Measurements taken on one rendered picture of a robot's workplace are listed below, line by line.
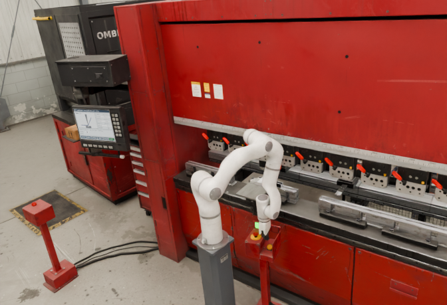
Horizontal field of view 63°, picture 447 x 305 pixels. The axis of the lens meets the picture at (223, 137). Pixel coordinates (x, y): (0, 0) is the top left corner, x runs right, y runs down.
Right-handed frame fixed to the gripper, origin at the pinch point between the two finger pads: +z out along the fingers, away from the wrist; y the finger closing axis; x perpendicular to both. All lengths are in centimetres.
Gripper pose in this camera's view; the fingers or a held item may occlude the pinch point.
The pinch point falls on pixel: (266, 236)
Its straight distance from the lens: 248.1
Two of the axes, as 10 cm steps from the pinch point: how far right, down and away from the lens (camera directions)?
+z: 1.2, 8.8, 4.5
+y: -4.5, 4.5, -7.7
